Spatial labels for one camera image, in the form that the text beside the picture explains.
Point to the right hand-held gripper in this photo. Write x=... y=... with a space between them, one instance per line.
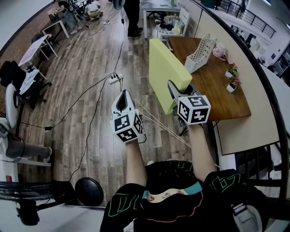
x=194 y=111

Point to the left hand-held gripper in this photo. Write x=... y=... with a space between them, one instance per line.
x=127 y=127

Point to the yellow foam board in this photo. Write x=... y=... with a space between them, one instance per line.
x=165 y=68

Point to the white wire rack basket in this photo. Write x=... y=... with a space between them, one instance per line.
x=197 y=59

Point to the person's left forearm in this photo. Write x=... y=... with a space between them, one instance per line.
x=136 y=163

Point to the person's right forearm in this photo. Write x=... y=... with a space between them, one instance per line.
x=199 y=149

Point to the white power strip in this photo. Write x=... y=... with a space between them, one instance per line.
x=115 y=79

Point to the black hairpin table leg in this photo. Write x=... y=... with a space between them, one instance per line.
x=184 y=131

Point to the red flower white pot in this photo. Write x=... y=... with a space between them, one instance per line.
x=233 y=85
x=231 y=70

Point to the pink round ornament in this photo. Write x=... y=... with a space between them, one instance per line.
x=218 y=51

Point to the person's left white shoe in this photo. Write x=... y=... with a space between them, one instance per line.
x=150 y=162

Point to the pile of clothes and bags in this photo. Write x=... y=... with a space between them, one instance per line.
x=170 y=25

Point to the white slatted chair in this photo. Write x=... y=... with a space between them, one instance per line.
x=184 y=18

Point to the black printed shirt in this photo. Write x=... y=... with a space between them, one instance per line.
x=172 y=179

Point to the green bottle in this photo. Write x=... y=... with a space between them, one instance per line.
x=172 y=2

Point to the white desk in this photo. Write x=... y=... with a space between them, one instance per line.
x=156 y=5

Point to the black round base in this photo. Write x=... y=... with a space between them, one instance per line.
x=89 y=191

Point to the light blue cloth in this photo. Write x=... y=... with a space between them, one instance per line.
x=29 y=81

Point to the black balcony railing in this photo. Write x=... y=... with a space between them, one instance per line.
x=253 y=19

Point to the white folding table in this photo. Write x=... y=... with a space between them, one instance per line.
x=32 y=51

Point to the black office chair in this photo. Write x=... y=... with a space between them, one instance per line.
x=11 y=74

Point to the black floor fan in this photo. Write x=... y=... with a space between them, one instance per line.
x=25 y=192

